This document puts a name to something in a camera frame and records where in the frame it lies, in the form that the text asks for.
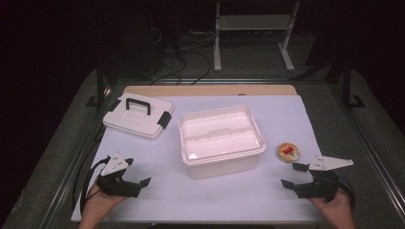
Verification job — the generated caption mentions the person's right hand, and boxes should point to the person's right hand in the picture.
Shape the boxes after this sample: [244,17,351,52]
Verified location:
[309,189,355,222]

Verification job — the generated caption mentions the white divided tray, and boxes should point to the white divided tray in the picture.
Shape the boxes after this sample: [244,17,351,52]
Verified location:
[180,109,264,162]

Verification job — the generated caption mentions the white plastic storage box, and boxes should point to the white plastic storage box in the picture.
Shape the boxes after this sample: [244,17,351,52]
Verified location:
[178,104,267,181]

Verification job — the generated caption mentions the white lid with black handle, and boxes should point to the white lid with black handle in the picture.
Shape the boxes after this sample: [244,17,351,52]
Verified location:
[101,92,176,139]

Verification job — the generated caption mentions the round gold tin red label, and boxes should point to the round gold tin red label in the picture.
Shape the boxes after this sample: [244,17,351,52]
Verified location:
[276,141,302,164]

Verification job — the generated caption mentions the black frame post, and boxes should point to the black frame post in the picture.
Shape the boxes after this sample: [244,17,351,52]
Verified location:
[85,58,108,110]
[341,56,367,112]

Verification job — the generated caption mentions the person's left hand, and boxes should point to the person's left hand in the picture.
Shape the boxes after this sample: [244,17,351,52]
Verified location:
[82,183,127,221]

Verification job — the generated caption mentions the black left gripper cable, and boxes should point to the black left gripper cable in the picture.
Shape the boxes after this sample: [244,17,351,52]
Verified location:
[79,156,111,215]

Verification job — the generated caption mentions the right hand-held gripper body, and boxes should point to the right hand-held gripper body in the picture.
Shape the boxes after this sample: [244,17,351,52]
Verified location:
[293,155,354,203]

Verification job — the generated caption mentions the black floor cables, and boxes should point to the black floor cables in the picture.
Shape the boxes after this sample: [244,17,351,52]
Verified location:
[147,27,212,86]

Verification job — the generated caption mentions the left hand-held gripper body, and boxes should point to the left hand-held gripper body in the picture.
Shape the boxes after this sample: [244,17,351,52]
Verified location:
[96,152,143,198]

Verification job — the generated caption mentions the white metal stand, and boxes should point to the white metal stand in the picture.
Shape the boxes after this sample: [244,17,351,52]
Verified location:
[213,0,302,73]

